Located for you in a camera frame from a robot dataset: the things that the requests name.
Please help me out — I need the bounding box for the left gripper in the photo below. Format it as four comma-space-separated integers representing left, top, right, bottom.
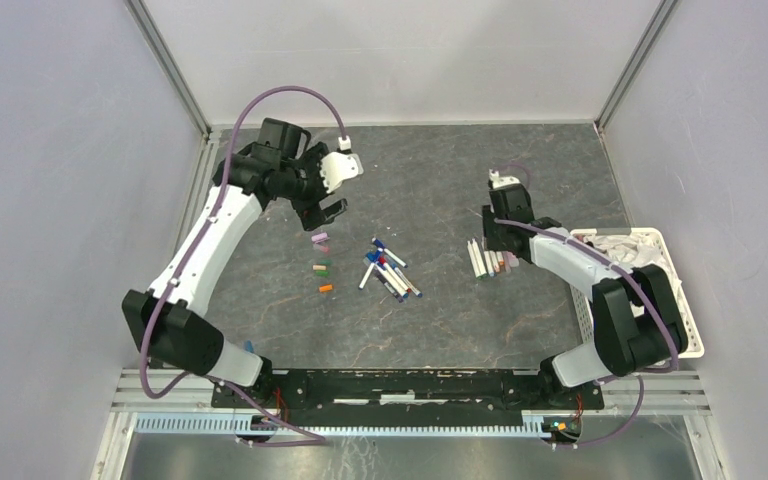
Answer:
280, 143, 349, 231

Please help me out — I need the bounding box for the orange capped marker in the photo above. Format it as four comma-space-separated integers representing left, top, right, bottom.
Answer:
492, 251, 505, 273

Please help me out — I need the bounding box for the pink translucent highlighter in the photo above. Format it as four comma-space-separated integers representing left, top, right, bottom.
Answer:
499, 252, 511, 272

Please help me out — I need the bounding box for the purple highlighter cap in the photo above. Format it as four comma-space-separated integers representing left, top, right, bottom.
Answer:
311, 232, 329, 243

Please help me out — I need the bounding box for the pink highlighter pen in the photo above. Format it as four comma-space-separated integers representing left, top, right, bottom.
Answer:
505, 252, 519, 268

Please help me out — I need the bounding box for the green capped marker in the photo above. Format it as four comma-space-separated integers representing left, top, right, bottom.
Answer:
467, 239, 487, 279

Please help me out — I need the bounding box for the light blue capped pen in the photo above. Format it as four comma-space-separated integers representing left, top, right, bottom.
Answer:
483, 250, 499, 277

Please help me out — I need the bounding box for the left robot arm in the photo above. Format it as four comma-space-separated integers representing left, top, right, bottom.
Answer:
122, 118, 363, 408

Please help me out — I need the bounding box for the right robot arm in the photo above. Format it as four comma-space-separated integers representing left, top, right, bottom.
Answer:
482, 184, 689, 408

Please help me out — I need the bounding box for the dark purple pen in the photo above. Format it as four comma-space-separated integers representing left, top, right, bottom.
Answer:
366, 259, 404, 303

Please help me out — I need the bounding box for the red capped marker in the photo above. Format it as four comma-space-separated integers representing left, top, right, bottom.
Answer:
378, 258, 423, 298

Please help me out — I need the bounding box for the blue capped marker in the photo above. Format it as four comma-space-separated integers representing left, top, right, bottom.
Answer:
367, 256, 409, 299

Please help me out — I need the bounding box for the white plastic basket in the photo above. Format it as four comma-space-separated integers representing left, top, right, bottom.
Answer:
571, 227, 706, 360

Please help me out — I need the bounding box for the white cloth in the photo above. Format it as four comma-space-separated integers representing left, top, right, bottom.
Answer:
582, 229, 704, 358

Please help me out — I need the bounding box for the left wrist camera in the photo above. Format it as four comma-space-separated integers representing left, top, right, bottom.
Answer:
320, 136, 364, 194

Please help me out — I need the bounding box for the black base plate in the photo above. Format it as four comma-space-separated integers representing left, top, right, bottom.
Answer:
245, 368, 605, 427

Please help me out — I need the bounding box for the slotted cable duct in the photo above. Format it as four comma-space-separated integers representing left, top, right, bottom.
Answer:
134, 413, 550, 440

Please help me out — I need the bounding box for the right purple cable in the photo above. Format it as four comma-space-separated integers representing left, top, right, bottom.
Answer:
489, 161, 682, 452

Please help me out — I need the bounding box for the purple cable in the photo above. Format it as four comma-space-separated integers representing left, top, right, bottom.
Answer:
138, 84, 352, 449
489, 161, 682, 452

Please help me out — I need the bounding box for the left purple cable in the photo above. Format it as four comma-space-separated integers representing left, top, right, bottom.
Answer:
138, 84, 352, 449

